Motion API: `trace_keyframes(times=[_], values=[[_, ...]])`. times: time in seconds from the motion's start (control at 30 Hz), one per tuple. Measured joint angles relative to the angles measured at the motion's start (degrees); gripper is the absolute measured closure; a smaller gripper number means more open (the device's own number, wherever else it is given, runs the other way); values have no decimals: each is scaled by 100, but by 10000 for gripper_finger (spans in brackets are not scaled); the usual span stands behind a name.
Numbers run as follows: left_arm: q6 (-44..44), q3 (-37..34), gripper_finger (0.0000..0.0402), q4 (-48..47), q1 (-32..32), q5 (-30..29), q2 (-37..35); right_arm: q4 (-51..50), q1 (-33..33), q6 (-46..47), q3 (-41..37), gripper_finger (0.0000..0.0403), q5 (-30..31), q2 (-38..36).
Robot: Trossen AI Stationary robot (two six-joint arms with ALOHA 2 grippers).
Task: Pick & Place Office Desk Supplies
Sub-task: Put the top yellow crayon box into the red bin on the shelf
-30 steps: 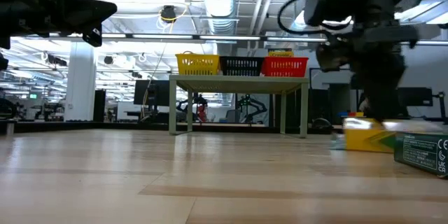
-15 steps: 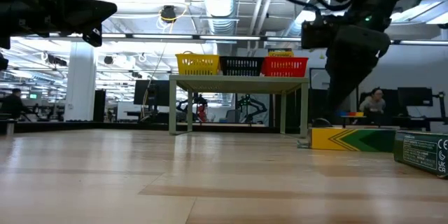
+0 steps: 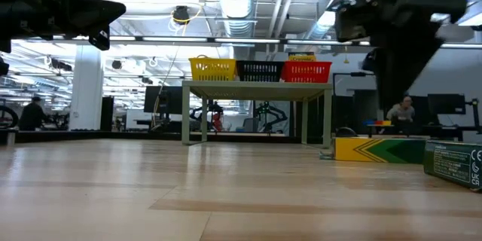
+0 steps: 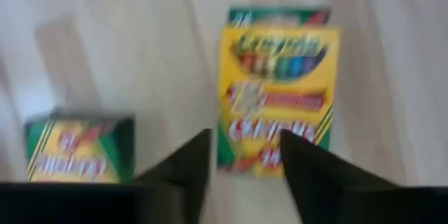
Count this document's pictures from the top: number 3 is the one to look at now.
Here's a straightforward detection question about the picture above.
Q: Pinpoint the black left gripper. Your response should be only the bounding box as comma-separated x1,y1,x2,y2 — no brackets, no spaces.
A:
0,0,127,53

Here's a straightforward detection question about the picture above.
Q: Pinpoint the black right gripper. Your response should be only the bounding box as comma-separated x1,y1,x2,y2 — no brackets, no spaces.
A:
334,0,468,112

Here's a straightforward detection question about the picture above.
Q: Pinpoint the person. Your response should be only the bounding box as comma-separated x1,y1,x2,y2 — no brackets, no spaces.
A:
17,96,49,132
386,96,416,125

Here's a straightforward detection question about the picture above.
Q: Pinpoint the black monitor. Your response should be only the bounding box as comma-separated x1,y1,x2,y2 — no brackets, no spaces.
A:
143,85,182,115
413,96,429,126
427,93,467,116

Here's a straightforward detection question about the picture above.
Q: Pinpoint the red plastic basket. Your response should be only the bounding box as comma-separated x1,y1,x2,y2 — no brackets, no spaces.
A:
280,60,333,84

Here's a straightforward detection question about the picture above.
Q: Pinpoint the white square column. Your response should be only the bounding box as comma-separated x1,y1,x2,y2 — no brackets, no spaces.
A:
69,44,105,132

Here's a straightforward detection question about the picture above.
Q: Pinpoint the black plastic basket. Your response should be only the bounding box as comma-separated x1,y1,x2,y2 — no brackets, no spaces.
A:
236,59,286,83

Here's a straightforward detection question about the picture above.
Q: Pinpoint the yellow plastic basket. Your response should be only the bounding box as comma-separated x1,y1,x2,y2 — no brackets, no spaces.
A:
188,57,238,82

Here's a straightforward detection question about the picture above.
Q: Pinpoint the pale green riser shelf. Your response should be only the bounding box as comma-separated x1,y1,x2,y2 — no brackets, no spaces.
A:
179,80,333,149

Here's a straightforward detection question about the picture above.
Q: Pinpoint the black metal door frame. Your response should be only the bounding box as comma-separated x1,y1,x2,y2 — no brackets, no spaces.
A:
332,72,377,136

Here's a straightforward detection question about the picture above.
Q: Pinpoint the silver round ventilation duct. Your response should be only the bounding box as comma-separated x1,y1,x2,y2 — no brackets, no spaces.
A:
216,0,257,38
307,0,340,41

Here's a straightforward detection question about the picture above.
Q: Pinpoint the long ceiling light rail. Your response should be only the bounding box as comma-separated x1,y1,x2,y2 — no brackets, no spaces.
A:
11,34,482,49

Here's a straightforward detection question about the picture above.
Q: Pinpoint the black ceiling camera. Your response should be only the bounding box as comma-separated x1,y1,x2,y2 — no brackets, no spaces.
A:
172,5,191,26

